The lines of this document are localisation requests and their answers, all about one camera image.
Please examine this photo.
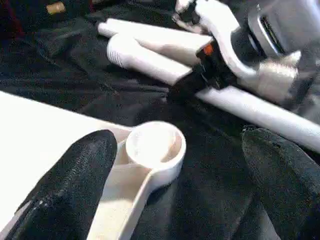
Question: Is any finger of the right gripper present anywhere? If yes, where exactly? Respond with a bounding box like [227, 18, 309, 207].
[167, 72, 206, 103]

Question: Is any white plastic table top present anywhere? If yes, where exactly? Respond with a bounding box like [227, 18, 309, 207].
[0, 90, 187, 240]

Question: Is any white plastic table leg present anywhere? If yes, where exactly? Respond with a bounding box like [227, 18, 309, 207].
[97, 18, 221, 66]
[106, 34, 320, 153]

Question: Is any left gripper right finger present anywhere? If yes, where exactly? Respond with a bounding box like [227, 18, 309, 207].
[242, 126, 320, 240]

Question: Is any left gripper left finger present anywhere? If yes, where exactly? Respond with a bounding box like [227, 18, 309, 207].
[7, 129, 118, 240]

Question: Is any black mat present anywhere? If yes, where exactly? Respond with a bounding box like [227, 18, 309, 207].
[0, 0, 320, 240]

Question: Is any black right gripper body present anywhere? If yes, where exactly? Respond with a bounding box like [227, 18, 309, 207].
[192, 40, 238, 91]

